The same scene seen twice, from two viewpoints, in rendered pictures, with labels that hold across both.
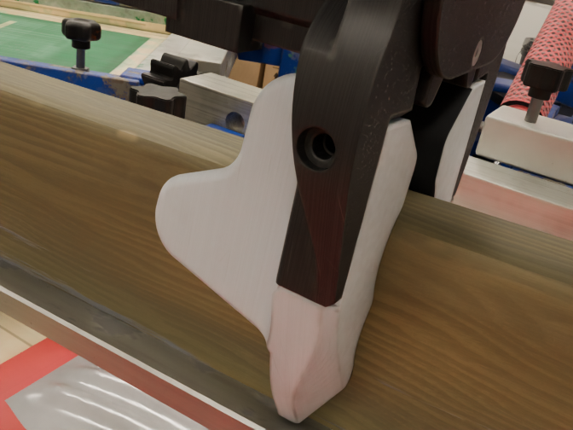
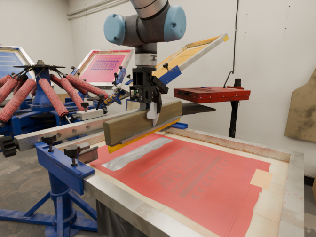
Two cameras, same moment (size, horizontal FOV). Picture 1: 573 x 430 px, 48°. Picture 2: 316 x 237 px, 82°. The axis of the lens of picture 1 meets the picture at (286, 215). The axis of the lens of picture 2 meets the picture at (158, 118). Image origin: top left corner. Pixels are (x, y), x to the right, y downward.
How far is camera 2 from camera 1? 63 cm
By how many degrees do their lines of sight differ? 74
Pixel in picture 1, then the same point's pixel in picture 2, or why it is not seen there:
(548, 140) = (91, 112)
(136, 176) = (139, 117)
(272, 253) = (154, 113)
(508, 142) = (86, 115)
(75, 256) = (135, 129)
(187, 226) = (149, 115)
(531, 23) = not seen: outside the picture
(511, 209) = (98, 123)
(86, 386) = (113, 164)
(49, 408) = (116, 167)
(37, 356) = (103, 169)
